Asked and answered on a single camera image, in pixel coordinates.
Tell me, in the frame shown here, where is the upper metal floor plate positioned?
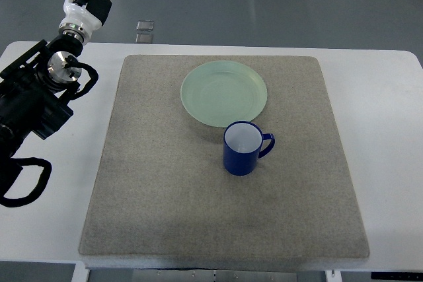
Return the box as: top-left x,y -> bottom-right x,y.
136,20 -> 155,32

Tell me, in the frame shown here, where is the metal floor plate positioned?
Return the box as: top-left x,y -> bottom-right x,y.
135,33 -> 153,44
136,20 -> 155,32

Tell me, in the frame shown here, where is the lower metal floor plate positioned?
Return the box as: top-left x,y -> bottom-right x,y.
135,33 -> 153,44

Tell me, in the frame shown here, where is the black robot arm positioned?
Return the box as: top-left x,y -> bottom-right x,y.
1,28 -> 98,208

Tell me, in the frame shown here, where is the grey felt mat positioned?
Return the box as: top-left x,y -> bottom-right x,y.
79,55 -> 369,264

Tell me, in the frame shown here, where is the light green plate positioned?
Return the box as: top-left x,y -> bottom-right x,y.
180,60 -> 268,127

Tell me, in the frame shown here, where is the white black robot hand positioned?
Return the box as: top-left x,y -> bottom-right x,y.
59,0 -> 112,45

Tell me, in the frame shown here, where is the blue mug white inside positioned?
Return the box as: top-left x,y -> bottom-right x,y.
223,121 -> 276,176

